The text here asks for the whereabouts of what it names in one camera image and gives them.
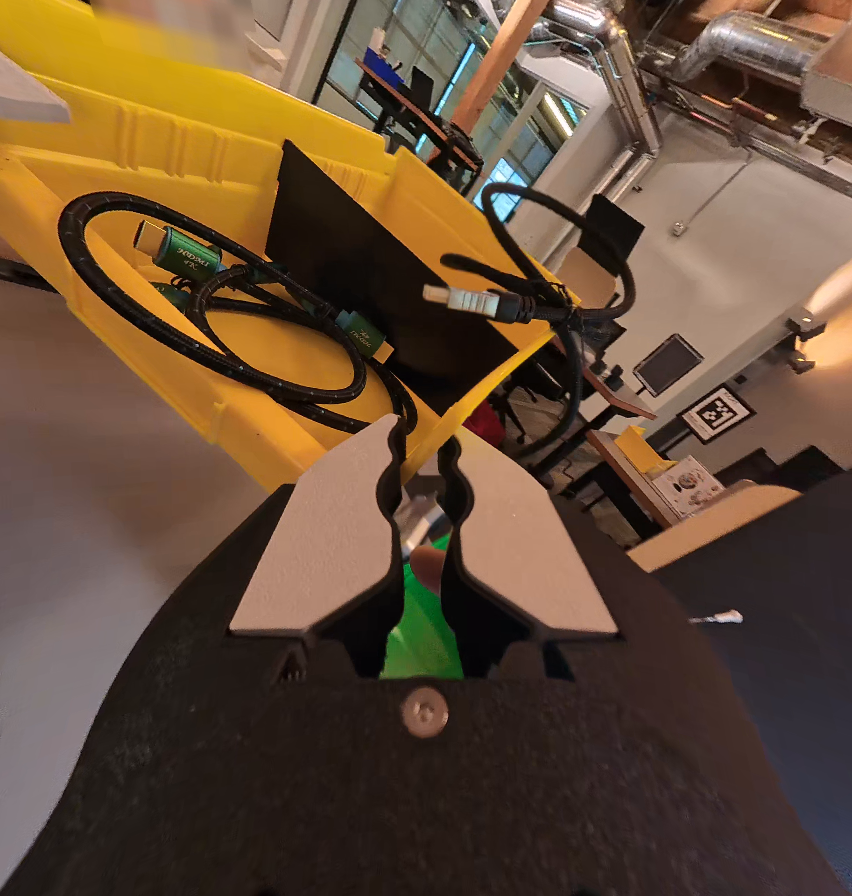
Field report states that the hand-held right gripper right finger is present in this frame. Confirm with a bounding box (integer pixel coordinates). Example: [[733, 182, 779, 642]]
[[440, 432, 621, 642]]

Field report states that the black braided cable silver plug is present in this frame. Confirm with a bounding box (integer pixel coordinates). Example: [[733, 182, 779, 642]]
[[422, 181, 638, 470]]

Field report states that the white square marker tag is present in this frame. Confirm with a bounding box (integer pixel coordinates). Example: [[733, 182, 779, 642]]
[[680, 384, 754, 446]]

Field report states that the black panel with wooden rim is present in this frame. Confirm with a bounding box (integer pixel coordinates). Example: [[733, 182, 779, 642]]
[[627, 460, 852, 896], [556, 192, 648, 354]]

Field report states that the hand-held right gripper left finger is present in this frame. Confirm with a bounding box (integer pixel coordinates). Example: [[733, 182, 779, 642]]
[[229, 416, 406, 642]]

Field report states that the green plastic bin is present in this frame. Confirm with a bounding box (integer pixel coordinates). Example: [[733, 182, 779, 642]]
[[380, 539, 465, 683]]

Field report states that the black HDMI switch box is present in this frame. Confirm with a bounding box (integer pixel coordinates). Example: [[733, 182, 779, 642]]
[[395, 476, 455, 561]]

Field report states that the black bin divider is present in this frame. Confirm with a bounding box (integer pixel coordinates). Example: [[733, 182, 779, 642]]
[[265, 140, 521, 417]]

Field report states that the wooden office desk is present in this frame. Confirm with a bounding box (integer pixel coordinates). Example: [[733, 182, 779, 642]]
[[353, 54, 486, 190]]

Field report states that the wall lamp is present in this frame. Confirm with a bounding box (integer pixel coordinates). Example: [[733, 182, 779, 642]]
[[782, 306, 836, 375]]

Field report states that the dark framed wall screen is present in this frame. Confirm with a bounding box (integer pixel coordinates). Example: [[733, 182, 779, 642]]
[[632, 332, 705, 399]]

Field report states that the yellow plastic bin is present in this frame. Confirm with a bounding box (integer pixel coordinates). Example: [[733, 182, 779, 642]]
[[0, 0, 561, 494]]

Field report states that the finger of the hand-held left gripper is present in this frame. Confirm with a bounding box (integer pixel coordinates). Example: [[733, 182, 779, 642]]
[[0, 38, 75, 126]]

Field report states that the white printed box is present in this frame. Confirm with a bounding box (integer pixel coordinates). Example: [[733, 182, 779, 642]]
[[650, 454, 729, 529]]

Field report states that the silver air duct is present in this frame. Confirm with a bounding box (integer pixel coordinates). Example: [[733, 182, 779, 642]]
[[545, 0, 852, 158]]

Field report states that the black HDMI cable green plug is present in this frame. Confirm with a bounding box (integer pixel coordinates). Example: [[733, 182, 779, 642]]
[[56, 191, 421, 438]]

